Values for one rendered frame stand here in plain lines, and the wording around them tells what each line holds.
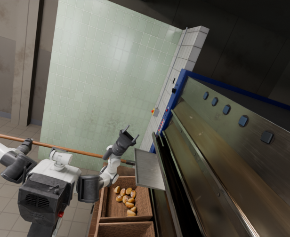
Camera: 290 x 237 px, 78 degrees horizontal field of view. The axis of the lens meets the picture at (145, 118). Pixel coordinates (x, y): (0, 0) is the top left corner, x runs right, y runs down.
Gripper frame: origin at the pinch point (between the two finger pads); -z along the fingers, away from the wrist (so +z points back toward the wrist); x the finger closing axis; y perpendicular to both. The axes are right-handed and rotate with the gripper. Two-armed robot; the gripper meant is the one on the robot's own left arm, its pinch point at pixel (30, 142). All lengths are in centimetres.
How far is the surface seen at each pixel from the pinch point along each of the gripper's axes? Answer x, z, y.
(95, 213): 61, 8, 71
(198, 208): -28, 70, 120
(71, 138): 64, -126, 11
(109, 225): 46, 31, 83
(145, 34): -120, -124, 78
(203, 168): -45, 54, 122
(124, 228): 47, 31, 97
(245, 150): -73, 75, 122
